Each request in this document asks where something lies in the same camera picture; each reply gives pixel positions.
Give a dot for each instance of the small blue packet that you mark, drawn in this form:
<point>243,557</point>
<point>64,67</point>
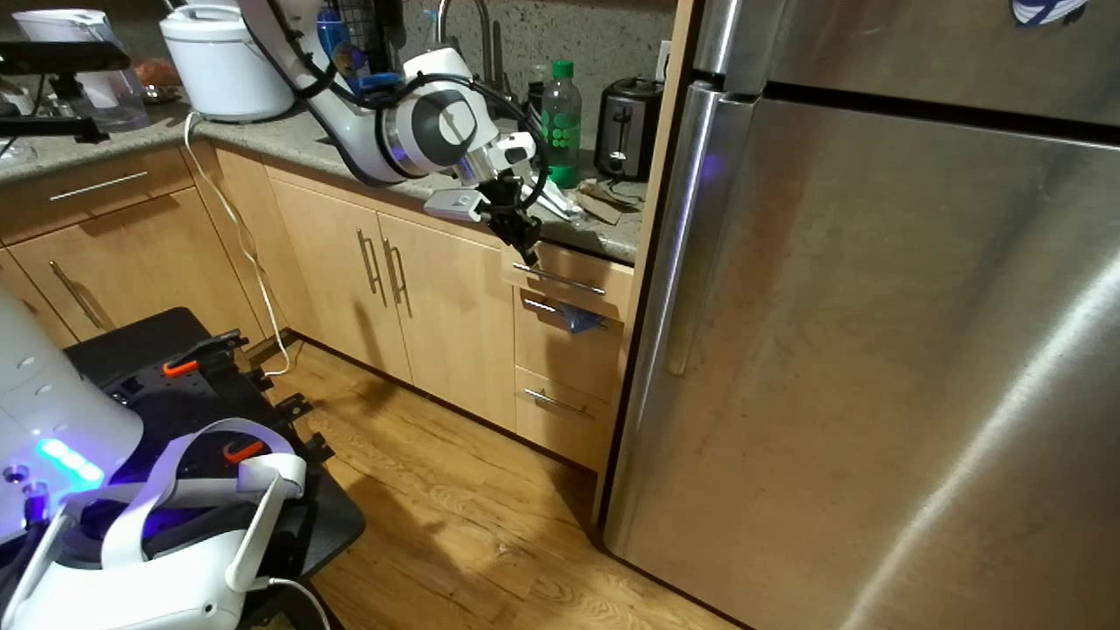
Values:
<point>580,323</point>

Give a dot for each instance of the black clamp with orange tip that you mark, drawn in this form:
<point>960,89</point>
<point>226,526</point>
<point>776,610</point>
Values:
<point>180,368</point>
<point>245,449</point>

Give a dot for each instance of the stainless steel refrigerator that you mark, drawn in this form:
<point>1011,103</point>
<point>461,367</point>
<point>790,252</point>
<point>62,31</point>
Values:
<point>877,351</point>

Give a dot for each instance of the green soda bottle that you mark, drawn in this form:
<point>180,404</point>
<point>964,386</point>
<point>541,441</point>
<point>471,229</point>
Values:
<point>562,118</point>

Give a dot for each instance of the silver utensil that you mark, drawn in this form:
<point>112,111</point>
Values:
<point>563,203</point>

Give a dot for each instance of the clear plastic container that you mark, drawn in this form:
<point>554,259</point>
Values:
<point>108,95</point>

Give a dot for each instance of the short wooden drawer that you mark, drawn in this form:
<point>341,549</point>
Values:
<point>562,404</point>

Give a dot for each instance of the white rice cooker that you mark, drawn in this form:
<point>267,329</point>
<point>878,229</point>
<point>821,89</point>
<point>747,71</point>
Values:
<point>215,71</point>

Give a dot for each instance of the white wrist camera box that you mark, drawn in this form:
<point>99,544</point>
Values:
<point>457,209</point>

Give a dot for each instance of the wide wooden drawer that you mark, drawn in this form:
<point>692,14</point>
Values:
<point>72,203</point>

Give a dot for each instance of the blue white fridge magnet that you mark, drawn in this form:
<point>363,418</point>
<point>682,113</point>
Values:
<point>1044,12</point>

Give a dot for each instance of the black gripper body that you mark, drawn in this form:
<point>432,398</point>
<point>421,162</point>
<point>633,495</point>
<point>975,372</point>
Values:
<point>512,209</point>

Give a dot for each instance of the large wooden cabinet door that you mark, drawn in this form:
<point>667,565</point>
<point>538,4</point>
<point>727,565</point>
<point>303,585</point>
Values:
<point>152,266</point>

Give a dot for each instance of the chrome faucet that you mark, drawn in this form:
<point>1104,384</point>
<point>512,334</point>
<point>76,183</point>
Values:
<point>488,48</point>

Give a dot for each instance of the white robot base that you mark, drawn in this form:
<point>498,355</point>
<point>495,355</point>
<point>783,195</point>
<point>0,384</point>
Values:
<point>45,407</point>

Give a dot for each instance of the white VR headset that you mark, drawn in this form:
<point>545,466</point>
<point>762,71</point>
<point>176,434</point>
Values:
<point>128,581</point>

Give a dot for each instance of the black toaster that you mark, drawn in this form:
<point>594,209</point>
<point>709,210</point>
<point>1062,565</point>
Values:
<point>629,130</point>

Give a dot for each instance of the white bowl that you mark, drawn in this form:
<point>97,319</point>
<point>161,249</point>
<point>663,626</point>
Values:
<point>57,22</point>

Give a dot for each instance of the black metal stand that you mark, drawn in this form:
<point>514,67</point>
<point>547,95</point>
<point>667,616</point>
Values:
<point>57,57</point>

